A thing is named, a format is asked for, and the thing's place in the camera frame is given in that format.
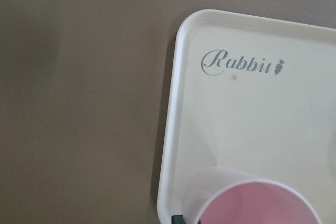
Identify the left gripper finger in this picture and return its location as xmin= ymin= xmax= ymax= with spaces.
xmin=171 ymin=215 xmax=184 ymax=224

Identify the pink cup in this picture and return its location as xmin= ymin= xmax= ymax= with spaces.
xmin=182 ymin=167 xmax=321 ymax=223

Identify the cream rabbit tray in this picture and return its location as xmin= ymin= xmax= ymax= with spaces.
xmin=157 ymin=9 xmax=335 ymax=223

